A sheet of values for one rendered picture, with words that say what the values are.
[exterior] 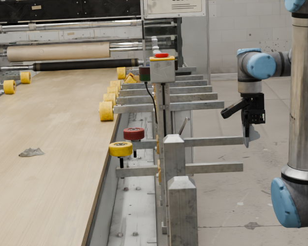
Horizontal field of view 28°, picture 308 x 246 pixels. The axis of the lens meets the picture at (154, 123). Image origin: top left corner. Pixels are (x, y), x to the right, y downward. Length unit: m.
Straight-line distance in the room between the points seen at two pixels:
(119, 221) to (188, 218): 1.43
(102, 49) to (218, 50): 6.47
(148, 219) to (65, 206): 0.74
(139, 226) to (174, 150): 1.15
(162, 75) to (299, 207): 0.53
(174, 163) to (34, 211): 0.55
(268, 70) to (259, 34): 9.01
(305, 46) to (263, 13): 9.49
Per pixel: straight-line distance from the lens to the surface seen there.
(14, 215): 1.48
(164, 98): 1.74
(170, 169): 1.02
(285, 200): 1.77
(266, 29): 11.19
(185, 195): 0.77
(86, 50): 4.83
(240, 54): 2.30
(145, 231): 2.10
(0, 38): 4.94
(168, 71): 1.72
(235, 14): 11.13
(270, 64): 2.17
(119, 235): 2.07
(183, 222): 0.78
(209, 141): 2.35
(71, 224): 1.38
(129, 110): 2.56
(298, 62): 1.71
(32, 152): 2.07
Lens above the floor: 1.36
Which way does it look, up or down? 11 degrees down
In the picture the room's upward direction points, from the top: 3 degrees counter-clockwise
